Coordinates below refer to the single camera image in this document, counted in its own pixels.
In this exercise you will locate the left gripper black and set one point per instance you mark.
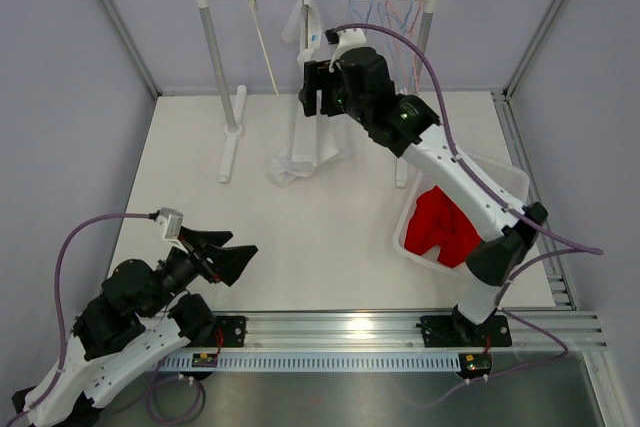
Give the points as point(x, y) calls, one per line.
point(228, 262)

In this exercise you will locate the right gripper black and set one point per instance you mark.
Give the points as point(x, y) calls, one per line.
point(317, 77)

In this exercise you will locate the white t shirt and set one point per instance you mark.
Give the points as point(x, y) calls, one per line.
point(313, 141)

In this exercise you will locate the silver hanger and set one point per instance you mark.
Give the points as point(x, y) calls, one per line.
point(305, 19)

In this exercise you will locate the red t shirt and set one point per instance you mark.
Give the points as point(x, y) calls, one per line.
point(438, 222)

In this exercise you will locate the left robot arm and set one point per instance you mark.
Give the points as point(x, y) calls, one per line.
point(141, 315)

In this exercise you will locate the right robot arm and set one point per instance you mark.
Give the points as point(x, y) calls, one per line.
point(357, 84)

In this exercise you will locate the cream wooden hanger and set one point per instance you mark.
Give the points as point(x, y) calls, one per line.
point(254, 13)

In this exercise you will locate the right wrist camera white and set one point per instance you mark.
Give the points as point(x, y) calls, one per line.
point(343, 41)

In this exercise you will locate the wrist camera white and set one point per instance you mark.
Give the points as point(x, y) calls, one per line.
point(343, 41)
point(167, 224)

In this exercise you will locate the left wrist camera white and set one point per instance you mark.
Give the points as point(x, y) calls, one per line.
point(167, 224)

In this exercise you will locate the white slotted cable duct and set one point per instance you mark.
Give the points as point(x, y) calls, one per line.
point(312, 362)

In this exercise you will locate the aluminium rail frame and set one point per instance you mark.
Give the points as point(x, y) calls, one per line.
point(398, 331)

